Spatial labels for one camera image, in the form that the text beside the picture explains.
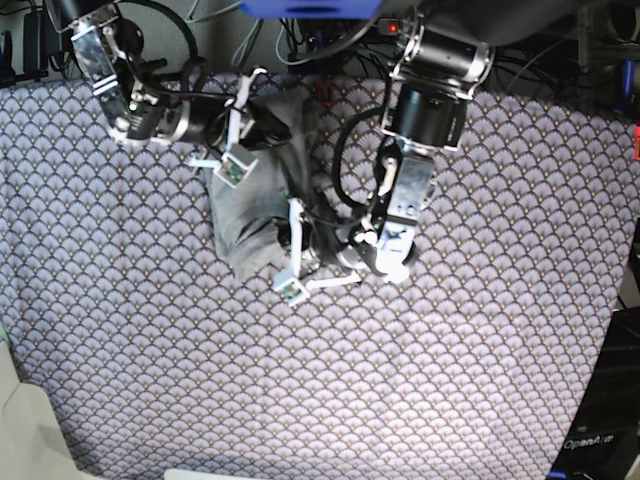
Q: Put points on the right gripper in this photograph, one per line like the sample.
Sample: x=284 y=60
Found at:
x=268 y=129

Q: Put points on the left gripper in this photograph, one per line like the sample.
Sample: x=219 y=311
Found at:
x=313 y=243

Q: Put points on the grey T-shirt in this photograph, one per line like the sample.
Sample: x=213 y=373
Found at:
x=247 y=220

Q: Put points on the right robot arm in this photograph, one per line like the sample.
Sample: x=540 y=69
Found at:
x=143 y=105

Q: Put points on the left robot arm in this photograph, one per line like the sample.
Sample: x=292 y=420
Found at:
x=445 y=50

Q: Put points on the red table clamp centre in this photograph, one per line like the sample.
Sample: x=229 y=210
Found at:
x=325 y=93

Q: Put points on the fan-patterned purple tablecloth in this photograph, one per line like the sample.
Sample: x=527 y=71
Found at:
x=154 y=355

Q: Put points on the black OpenArm box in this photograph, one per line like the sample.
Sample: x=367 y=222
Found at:
x=603 y=441

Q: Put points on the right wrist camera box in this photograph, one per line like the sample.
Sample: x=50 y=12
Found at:
x=236 y=164

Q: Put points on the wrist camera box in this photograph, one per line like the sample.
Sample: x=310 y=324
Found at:
x=236 y=164
x=290 y=288

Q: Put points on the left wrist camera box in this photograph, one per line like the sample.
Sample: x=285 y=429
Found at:
x=290 y=288

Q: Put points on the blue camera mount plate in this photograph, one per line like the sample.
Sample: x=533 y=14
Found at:
x=311 y=9

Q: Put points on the blue post right edge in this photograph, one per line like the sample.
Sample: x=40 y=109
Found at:
x=626 y=85

